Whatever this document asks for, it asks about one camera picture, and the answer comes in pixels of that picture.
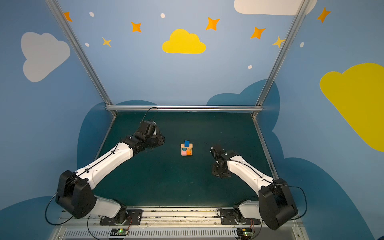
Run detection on natural wood block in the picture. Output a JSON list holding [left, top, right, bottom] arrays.
[[181, 143, 193, 149]]

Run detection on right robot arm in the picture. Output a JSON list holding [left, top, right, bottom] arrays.
[[210, 145, 300, 230]]

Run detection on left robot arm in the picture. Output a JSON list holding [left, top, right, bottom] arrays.
[[55, 121, 165, 225]]

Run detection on right controller board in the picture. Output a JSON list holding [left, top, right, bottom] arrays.
[[236, 228, 254, 240]]

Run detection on controller board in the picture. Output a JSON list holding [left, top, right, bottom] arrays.
[[236, 228, 254, 240], [110, 228, 130, 237]]

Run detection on left controller board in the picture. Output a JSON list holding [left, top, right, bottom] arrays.
[[110, 228, 130, 237]]

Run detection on aluminium rear frame bar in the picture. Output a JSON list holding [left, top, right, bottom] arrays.
[[106, 105, 263, 112]]

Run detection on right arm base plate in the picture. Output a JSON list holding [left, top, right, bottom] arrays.
[[217, 209, 261, 225]]

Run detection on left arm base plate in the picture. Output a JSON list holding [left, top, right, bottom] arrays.
[[100, 209, 143, 226]]

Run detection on aluminium front rail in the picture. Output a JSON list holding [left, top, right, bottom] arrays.
[[50, 206, 309, 240]]

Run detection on aluminium left frame post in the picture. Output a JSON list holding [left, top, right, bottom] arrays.
[[45, 0, 113, 107]]

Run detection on aluminium frame post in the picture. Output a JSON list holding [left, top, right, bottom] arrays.
[[45, 0, 113, 107], [256, 0, 312, 108]]

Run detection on aluminium right frame post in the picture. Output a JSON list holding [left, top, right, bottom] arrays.
[[256, 0, 312, 108]]

